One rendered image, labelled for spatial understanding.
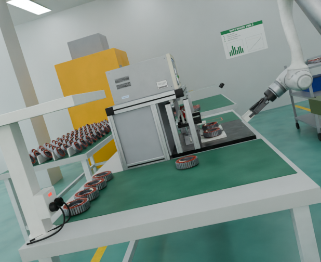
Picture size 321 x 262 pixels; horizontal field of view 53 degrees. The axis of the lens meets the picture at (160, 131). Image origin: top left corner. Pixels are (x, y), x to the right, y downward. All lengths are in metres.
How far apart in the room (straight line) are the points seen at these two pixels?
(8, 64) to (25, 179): 4.57
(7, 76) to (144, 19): 3.23
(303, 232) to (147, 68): 1.19
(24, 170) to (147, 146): 0.78
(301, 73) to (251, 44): 5.63
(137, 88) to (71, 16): 6.08
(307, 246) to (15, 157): 1.02
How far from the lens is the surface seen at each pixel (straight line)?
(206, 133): 1.92
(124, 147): 1.82
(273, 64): 7.46
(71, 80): 5.80
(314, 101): 2.12
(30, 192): 1.24
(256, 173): 1.26
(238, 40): 7.35
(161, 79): 1.86
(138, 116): 1.77
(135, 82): 1.88
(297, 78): 1.78
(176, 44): 7.30
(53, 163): 3.03
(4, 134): 1.23
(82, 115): 5.78
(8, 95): 5.75
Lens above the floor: 1.17
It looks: 8 degrees down
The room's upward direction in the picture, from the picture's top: 15 degrees counter-clockwise
